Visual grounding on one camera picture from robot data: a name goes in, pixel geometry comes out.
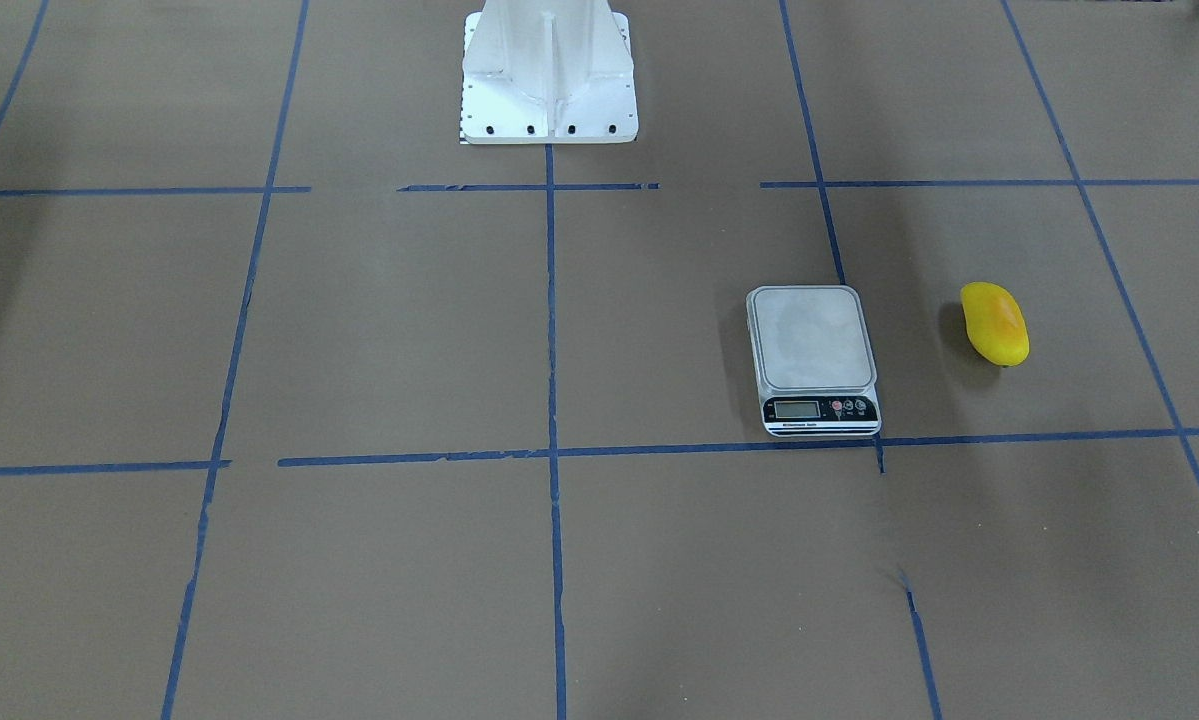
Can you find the yellow mango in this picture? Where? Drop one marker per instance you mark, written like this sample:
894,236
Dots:
994,324

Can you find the silver digital kitchen scale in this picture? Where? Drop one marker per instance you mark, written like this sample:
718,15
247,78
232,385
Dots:
813,361

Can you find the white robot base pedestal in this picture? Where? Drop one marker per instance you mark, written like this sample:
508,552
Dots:
547,72

